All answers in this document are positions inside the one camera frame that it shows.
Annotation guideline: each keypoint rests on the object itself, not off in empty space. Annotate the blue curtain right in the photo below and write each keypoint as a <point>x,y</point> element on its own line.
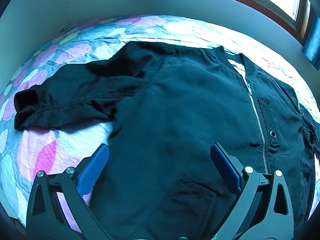
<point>312,43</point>

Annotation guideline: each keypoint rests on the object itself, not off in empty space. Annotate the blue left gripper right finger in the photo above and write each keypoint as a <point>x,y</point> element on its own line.
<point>226,166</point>

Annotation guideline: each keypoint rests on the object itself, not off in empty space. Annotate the black zip jacket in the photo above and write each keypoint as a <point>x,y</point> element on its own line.
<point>168,104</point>

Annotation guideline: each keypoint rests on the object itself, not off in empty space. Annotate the floral quilted bedspread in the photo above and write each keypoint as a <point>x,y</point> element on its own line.
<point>25,153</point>

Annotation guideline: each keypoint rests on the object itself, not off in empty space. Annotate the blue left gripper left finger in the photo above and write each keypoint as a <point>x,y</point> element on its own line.
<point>90,168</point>

